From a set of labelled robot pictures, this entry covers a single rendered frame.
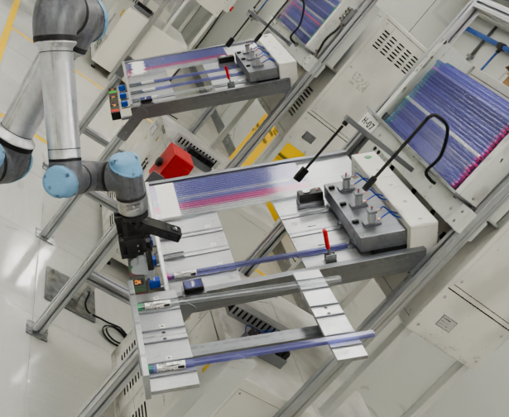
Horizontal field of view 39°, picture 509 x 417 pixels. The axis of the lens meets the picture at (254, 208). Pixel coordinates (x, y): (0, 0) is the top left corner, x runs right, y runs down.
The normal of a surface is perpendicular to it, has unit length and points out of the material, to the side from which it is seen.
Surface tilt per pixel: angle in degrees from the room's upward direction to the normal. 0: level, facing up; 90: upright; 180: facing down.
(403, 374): 90
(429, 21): 90
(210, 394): 90
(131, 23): 90
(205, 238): 45
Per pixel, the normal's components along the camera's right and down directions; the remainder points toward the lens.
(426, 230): 0.21, 0.46
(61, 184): -0.22, 0.14
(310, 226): -0.08, -0.87
